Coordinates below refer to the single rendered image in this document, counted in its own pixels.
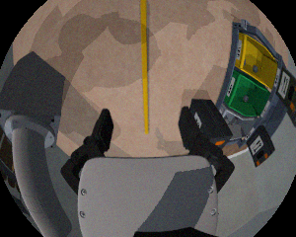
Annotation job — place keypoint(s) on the dark blue metal shelf rack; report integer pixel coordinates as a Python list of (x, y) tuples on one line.
[(274, 111)]

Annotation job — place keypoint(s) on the green bin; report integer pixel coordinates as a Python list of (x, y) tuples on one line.
[(246, 85)]

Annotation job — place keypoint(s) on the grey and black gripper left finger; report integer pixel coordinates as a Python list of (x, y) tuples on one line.
[(100, 138)]

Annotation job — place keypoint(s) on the yellow vertical bar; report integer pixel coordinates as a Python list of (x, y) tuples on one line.
[(144, 61)]

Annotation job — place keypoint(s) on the yellow open bin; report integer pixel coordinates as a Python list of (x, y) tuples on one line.
[(258, 55)]

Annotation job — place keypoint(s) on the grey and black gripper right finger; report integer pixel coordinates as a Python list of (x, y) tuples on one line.
[(191, 136)]

